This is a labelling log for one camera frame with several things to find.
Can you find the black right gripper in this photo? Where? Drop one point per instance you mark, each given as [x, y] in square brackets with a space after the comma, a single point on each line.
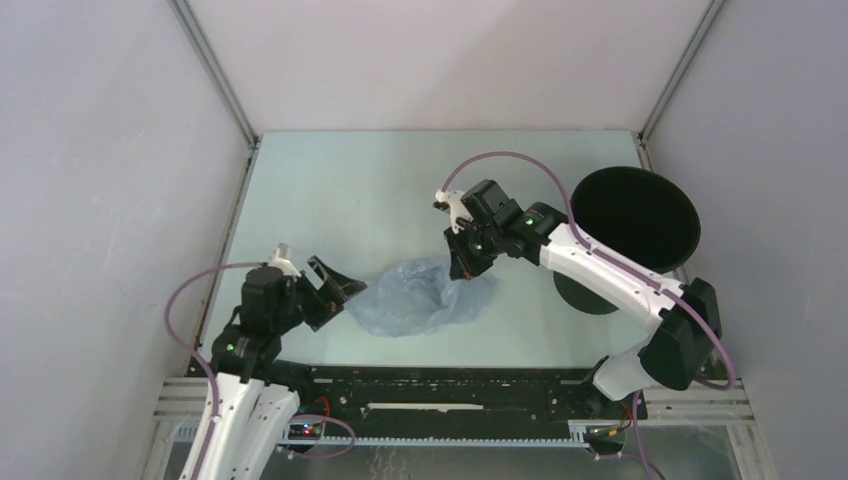
[462, 268]

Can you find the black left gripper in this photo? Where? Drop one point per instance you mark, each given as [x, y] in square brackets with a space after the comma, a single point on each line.
[329, 298]

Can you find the blue plastic trash bag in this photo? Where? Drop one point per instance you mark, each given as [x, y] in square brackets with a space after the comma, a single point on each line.
[418, 297]

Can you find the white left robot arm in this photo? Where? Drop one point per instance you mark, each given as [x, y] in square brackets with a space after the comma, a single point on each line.
[246, 412]

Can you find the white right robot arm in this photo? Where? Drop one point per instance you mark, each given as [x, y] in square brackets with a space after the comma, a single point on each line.
[681, 320]

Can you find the black trash bin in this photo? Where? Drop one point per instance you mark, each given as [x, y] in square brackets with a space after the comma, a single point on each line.
[628, 228]

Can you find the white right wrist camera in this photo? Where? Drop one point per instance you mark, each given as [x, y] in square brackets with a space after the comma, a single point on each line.
[450, 201]

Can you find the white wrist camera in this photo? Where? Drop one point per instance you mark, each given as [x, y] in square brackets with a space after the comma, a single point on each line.
[450, 201]
[281, 260]

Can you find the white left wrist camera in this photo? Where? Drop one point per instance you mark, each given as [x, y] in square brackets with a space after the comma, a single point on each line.
[281, 260]

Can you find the aluminium frame rail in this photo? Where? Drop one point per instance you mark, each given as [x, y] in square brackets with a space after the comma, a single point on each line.
[184, 399]

